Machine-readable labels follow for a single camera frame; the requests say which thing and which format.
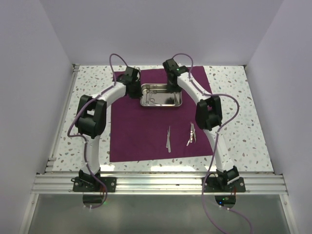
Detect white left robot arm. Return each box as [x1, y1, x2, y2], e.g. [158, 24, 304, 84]
[69, 66, 142, 192]

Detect aluminium front frame rail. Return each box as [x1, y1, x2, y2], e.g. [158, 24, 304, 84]
[31, 172, 288, 195]

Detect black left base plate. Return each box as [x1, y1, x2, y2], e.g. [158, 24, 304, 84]
[71, 177, 117, 193]

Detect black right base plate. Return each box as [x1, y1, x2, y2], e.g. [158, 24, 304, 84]
[204, 176, 246, 193]

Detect stainless steel instrument tray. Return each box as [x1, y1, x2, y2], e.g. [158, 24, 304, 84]
[140, 83, 182, 107]

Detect steel surgical scissors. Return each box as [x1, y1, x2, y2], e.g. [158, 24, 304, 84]
[143, 97, 155, 106]

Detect silver tweezers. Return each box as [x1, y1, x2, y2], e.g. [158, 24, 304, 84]
[166, 127, 171, 153]
[190, 122, 196, 143]
[186, 130, 196, 146]

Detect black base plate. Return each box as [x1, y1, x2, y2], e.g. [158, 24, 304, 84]
[204, 176, 246, 193]
[71, 177, 117, 193]

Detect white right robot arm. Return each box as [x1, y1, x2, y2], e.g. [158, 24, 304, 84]
[163, 58, 239, 192]

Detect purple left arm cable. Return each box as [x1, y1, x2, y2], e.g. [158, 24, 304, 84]
[67, 53, 129, 210]

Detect purple surgical cloth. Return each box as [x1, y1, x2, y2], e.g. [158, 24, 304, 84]
[109, 65, 214, 163]

